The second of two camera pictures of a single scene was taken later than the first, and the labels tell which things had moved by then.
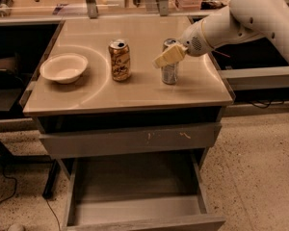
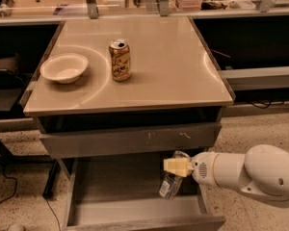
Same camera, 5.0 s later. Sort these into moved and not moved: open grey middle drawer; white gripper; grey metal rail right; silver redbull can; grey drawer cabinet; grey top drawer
Moved: silver redbull can; white gripper
Not moved: grey metal rail right; grey top drawer; open grey middle drawer; grey drawer cabinet
